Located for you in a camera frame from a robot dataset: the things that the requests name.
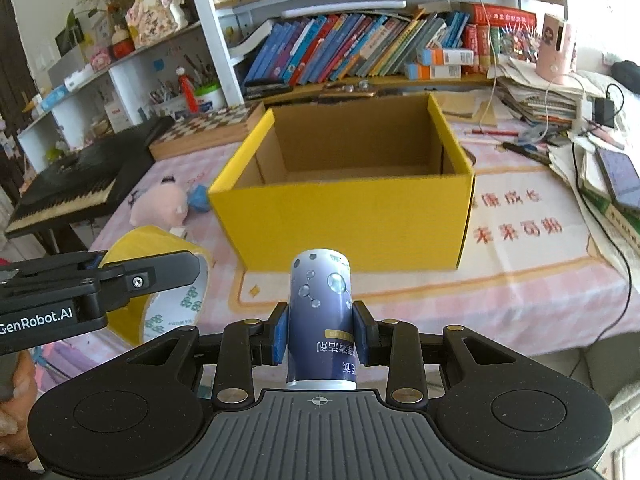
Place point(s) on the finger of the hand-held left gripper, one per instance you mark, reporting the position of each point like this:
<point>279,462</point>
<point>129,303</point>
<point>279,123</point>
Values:
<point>160,272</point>
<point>101,258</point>

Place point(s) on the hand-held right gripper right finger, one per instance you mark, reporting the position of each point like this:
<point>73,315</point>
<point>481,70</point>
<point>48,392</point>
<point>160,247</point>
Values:
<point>359,332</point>

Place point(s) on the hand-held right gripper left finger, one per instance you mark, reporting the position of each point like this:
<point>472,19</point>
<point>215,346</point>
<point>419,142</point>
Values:
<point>280,332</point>

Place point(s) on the yellow tape roll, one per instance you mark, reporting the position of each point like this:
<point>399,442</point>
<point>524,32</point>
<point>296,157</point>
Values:
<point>147,241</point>

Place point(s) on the blue white spray can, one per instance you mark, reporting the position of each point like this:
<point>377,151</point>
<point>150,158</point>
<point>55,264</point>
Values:
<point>320,305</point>

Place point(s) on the pink plush pig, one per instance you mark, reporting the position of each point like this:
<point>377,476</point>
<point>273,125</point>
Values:
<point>157,202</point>

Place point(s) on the blue plastic bag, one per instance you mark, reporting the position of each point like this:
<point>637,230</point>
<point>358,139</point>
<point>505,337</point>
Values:
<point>200,199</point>

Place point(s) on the yellow cardboard box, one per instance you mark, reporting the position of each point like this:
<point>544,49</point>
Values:
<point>340,220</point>

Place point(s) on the pink checkered desktop tablecloth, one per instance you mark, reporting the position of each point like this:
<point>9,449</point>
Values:
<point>525,270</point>

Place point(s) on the person's left hand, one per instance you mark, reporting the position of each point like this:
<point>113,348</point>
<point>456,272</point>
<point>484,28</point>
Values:
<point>12,425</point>

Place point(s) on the black electronic keyboard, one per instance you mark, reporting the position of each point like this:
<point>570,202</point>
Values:
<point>90,170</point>

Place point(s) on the white red-print carton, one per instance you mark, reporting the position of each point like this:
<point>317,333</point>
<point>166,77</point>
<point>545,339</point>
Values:
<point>117,116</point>

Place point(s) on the wooden chessboard box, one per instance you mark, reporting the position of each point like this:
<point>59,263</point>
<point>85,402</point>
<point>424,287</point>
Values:
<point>210,130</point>

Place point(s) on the blue tissue packet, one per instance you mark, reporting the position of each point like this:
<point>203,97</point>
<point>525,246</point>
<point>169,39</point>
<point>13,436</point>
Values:
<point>54,97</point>

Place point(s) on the pen holder with pens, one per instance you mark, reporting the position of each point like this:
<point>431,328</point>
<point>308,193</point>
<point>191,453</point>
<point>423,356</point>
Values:
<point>167,100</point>

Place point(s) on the dark wooden door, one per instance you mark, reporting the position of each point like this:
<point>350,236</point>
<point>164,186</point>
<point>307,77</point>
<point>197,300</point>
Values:
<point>10,110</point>

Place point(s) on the white jar green lid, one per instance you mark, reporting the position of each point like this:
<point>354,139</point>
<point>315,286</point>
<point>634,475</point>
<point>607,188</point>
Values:
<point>210,100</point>

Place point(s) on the red tassel ornament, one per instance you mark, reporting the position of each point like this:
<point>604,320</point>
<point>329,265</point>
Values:
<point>187,92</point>

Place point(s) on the white tissue packet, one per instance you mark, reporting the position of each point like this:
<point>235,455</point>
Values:
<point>79,77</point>

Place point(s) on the stack of black books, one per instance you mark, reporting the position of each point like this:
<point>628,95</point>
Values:
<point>267,91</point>

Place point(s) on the red white doll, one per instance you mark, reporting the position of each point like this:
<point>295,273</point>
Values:
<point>122,42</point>

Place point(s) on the red pencil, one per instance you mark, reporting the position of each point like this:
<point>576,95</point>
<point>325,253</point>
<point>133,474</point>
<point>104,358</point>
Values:
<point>492,132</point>

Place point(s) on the black brown wooden case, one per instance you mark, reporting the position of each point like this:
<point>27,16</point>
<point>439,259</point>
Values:
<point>350,90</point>

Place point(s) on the white bookshelf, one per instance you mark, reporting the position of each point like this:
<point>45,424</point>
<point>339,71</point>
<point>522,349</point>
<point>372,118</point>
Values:
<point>220,35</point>

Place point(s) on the black pen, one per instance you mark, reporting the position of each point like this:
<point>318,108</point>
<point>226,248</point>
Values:
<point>525,151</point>

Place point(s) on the pink floral ornament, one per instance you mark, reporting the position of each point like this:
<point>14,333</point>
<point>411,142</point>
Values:
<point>155,12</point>

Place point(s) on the orange white medicine box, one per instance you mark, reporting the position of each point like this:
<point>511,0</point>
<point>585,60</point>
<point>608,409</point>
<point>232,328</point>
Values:
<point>432,71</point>
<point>445,56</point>

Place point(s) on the green book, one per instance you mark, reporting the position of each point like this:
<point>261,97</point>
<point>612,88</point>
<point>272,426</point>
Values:
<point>612,222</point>

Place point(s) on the row of colourful books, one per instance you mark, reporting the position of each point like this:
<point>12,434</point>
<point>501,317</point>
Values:
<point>350,45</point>

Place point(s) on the pile of papers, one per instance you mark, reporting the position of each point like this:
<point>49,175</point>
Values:
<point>535,100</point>

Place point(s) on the smartphone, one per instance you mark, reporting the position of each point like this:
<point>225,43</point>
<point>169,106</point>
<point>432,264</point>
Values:
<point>620,177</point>

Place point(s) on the black power adapter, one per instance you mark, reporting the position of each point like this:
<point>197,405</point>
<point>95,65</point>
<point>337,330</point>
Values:
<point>605,112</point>

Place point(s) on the pink desk humidifier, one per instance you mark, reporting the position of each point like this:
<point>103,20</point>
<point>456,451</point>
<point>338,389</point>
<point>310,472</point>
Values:
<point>557,45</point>

